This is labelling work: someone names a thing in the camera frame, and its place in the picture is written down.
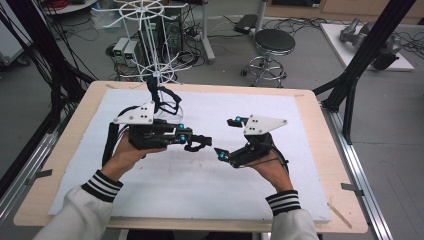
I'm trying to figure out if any hand-held gripper black cable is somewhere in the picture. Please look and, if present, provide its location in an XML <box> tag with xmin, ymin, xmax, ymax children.
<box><xmin>266</xmin><ymin>142</ymin><xmax>290</xmax><ymax>175</ymax></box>
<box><xmin>101</xmin><ymin>105</ymin><xmax>142</xmax><ymax>168</ymax></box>

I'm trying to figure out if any black round stool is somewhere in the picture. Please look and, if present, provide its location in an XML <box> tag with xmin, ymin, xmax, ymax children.
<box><xmin>240</xmin><ymin>28</ymin><xmax>297</xmax><ymax>89</ymax></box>

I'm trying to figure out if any white wire display stand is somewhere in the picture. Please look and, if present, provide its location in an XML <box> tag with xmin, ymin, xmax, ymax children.
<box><xmin>91</xmin><ymin>0</ymin><xmax>190</xmax><ymax>125</ymax></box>

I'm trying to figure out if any thin wooden stick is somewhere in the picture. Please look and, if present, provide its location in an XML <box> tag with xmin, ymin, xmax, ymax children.
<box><xmin>326</xmin><ymin>201</ymin><xmax>353</xmax><ymax>230</ymax></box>

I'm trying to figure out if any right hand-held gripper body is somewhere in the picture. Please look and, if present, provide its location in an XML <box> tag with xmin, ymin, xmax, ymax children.
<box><xmin>229</xmin><ymin>114</ymin><xmax>289</xmax><ymax>169</ymax></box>

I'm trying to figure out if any left hand-held gripper black cable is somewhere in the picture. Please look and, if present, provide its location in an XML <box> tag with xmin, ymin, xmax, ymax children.
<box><xmin>101</xmin><ymin>105</ymin><xmax>142</xmax><ymax>168</ymax></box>

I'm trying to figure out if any white floor board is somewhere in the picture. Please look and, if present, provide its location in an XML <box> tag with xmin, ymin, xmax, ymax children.
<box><xmin>319</xmin><ymin>22</ymin><xmax>416</xmax><ymax>72</ymax></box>

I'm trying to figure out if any black computer tower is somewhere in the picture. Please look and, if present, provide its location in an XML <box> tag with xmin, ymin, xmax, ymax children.
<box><xmin>162</xmin><ymin>6</ymin><xmax>184</xmax><ymax>56</ymax></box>

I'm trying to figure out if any grey table leg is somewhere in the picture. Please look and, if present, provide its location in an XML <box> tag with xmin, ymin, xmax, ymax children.
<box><xmin>199</xmin><ymin>0</ymin><xmax>217</xmax><ymax>65</ymax></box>

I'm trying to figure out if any person's right hand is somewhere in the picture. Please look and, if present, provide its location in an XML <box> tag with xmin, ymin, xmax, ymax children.
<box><xmin>247</xmin><ymin>150</ymin><xmax>295</xmax><ymax>195</ymax></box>

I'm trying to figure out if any right hand-held gripper black cable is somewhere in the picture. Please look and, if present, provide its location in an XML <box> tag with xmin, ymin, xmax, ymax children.
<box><xmin>266</xmin><ymin>142</ymin><xmax>290</xmax><ymax>175</ymax></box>

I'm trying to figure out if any grey power supply unit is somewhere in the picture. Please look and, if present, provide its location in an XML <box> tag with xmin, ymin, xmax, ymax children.
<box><xmin>112</xmin><ymin>36</ymin><xmax>131</xmax><ymax>58</ymax></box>
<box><xmin>123</xmin><ymin>39</ymin><xmax>144</xmax><ymax>67</ymax></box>

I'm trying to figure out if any wooden table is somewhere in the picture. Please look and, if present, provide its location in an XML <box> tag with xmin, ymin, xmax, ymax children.
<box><xmin>13</xmin><ymin>80</ymin><xmax>369</xmax><ymax>235</ymax></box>

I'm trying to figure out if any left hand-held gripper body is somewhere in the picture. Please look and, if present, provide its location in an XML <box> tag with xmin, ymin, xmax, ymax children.
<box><xmin>112</xmin><ymin>101</ymin><xmax>180</xmax><ymax>151</ymax></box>

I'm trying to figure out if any white foam mat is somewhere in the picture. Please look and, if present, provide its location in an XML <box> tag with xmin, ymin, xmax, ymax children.
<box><xmin>48</xmin><ymin>88</ymin><xmax>333</xmax><ymax>224</ymax></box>

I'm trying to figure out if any aluminium rail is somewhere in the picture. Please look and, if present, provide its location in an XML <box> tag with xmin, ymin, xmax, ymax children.
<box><xmin>0</xmin><ymin>129</ymin><xmax>62</xmax><ymax>219</ymax></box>
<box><xmin>320</xmin><ymin>102</ymin><xmax>395</xmax><ymax>240</ymax></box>

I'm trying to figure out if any person's left hand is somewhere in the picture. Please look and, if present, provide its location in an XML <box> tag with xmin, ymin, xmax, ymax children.
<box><xmin>99</xmin><ymin>130</ymin><xmax>168</xmax><ymax>183</ymax></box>

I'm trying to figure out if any black power adapter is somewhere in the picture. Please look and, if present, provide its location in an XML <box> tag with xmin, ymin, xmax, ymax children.
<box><xmin>233</xmin><ymin>13</ymin><xmax>259</xmax><ymax>36</ymax></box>

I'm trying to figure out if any black metal frame post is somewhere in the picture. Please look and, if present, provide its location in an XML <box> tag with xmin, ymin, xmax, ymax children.
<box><xmin>0</xmin><ymin>0</ymin><xmax>98</xmax><ymax>135</ymax></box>
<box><xmin>312</xmin><ymin>0</ymin><xmax>418</xmax><ymax>145</ymax></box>

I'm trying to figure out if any grey metal bracket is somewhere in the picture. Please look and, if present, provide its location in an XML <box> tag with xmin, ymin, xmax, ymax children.
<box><xmin>340</xmin><ymin>182</ymin><xmax>365</xmax><ymax>198</ymax></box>
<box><xmin>24</xmin><ymin>168</ymin><xmax>53</xmax><ymax>186</ymax></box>

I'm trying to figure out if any round white table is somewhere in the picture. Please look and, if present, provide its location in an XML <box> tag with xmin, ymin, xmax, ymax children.
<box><xmin>42</xmin><ymin>0</ymin><xmax>98</xmax><ymax>16</ymax></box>

